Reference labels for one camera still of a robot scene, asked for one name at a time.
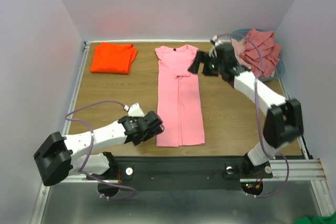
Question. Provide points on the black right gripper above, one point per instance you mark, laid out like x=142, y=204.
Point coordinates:
x=206, y=64

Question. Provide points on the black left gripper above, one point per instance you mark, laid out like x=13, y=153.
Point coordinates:
x=150, y=135

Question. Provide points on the light pink t shirt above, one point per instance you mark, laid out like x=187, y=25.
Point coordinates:
x=179, y=102

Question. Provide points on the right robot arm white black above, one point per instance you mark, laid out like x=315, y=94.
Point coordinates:
x=283, y=117

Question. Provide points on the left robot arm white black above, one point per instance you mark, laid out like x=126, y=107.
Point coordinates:
x=84, y=145

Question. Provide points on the pale pink garment in basket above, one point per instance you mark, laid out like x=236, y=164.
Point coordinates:
x=239, y=48

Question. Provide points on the blue plastic laundry basket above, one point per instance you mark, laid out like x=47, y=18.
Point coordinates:
x=280, y=69

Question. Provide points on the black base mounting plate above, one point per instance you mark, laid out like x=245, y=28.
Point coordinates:
x=181, y=173

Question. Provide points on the dusty rose t shirt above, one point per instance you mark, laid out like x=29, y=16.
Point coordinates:
x=261, y=52

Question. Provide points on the folded orange t shirt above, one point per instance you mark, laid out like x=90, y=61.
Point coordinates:
x=113, y=58

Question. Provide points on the green cloth at corner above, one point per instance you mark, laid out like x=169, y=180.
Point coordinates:
x=316, y=220

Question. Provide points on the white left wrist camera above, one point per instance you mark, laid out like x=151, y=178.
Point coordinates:
x=134, y=110

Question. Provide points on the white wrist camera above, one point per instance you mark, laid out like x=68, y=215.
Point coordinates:
x=215, y=41
x=134, y=110

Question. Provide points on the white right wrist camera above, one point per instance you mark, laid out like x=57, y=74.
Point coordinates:
x=215, y=41

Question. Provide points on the left aluminium frame rail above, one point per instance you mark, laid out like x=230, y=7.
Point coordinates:
x=74, y=90

